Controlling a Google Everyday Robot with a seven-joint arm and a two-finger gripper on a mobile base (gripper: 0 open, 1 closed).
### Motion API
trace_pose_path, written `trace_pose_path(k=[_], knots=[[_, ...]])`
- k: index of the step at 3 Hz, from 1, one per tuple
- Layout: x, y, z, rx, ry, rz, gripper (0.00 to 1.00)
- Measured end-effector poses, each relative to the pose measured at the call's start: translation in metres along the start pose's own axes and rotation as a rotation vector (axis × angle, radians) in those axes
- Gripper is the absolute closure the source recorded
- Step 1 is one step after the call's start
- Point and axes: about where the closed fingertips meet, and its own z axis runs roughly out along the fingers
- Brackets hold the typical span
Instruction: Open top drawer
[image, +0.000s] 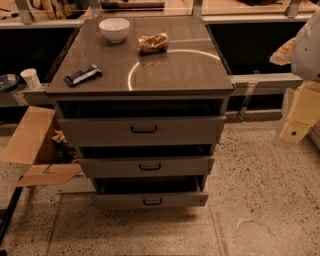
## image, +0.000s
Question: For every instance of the metal shelf rail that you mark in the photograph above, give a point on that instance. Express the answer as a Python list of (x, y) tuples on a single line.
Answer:
[(264, 84)]

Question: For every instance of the grey top drawer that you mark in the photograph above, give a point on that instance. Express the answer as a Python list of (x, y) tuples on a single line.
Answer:
[(84, 132)]

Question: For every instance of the crumpled gold snack bag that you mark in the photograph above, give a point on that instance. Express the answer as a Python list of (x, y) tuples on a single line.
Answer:
[(153, 44)]

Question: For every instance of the brown cardboard box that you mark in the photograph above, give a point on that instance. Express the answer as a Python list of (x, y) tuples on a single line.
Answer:
[(31, 144)]

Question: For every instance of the dark round lid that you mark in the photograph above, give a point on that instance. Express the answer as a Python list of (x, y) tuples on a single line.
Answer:
[(8, 82)]

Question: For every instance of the grey middle drawer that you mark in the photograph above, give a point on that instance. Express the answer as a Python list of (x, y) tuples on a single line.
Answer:
[(147, 166)]

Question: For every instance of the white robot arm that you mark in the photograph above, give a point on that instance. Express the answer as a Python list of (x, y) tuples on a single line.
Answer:
[(306, 51)]

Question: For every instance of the grey drawer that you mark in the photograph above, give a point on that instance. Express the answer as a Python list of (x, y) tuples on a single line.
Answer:
[(153, 200), (84, 132), (147, 166)]

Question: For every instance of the white ceramic bowl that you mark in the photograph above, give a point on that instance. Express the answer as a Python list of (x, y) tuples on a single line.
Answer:
[(115, 29)]

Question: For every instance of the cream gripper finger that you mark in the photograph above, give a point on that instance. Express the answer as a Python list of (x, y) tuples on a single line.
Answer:
[(300, 112)]

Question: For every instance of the white paper cup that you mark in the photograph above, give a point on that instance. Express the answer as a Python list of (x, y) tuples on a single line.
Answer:
[(31, 78)]

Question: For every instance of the grey bottom drawer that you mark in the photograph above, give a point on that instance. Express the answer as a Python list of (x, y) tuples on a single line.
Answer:
[(153, 200)]

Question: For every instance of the dark blue candy bar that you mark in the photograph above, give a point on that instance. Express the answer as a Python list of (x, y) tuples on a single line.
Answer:
[(83, 75)]

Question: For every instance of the grey drawer cabinet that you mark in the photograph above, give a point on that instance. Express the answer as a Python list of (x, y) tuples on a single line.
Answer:
[(187, 80)]

